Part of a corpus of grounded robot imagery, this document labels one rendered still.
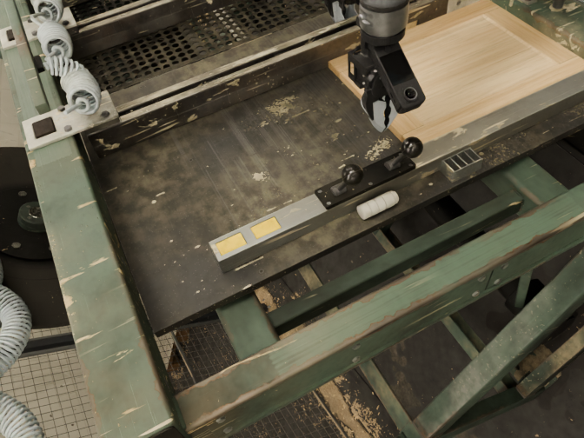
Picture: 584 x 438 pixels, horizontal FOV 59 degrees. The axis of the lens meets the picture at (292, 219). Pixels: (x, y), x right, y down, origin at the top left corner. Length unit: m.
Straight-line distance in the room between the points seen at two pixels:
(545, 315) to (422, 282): 0.74
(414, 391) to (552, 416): 0.77
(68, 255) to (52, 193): 0.16
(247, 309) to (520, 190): 0.60
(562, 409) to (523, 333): 0.99
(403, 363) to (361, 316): 2.21
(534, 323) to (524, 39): 0.75
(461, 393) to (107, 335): 1.22
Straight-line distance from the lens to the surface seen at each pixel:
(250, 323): 0.93
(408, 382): 3.04
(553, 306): 1.54
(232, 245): 0.93
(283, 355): 0.80
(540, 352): 2.51
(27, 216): 1.74
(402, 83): 0.85
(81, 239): 0.96
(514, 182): 1.15
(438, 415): 1.87
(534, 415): 2.63
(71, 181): 1.07
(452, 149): 1.07
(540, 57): 1.38
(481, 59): 1.35
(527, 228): 0.96
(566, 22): 1.46
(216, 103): 1.24
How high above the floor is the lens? 2.14
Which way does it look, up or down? 36 degrees down
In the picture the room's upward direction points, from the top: 93 degrees counter-clockwise
